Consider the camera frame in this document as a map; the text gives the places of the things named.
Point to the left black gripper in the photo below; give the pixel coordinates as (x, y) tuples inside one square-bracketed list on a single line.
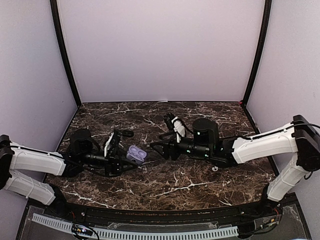
[(113, 160)]

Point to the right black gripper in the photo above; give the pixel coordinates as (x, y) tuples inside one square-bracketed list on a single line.
[(167, 144)]

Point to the purple charging case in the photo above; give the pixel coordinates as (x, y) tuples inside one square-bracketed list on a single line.
[(136, 155)]

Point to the black earbud charging case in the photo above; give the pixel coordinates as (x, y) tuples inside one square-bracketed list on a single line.
[(127, 133)]

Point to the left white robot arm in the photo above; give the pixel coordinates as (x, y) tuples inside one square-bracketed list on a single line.
[(82, 153)]

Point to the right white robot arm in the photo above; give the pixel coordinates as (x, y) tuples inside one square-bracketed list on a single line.
[(203, 142)]

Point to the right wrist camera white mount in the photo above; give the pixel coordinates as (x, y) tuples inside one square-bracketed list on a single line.
[(175, 124)]

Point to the white slotted cable duct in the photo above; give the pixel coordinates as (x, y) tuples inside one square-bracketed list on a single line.
[(82, 232)]

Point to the left black frame post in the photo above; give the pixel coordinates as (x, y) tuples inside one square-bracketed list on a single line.
[(63, 51)]

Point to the black frame post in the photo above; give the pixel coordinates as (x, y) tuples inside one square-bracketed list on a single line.
[(258, 53), (63, 51)]

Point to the right black frame post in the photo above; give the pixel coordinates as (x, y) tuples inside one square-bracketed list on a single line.
[(258, 53)]

